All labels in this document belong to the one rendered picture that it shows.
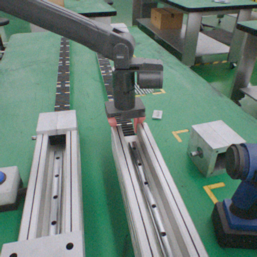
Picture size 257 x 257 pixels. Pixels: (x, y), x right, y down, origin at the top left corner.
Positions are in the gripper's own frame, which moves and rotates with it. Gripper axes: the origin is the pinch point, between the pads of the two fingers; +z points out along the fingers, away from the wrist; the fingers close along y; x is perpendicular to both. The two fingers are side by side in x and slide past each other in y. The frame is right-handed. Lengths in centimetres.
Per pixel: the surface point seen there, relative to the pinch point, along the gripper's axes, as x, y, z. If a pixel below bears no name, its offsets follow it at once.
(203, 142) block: -15.2, 16.2, -4.4
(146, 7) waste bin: 472, 149, 58
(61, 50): 82, -17, 1
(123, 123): 4.4, 0.2, 0.2
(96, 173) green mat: -11.4, -10.4, 3.2
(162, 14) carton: 350, 139, 47
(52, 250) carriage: -36.8, -18.5, -10.0
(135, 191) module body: -26.2, -3.9, -5.3
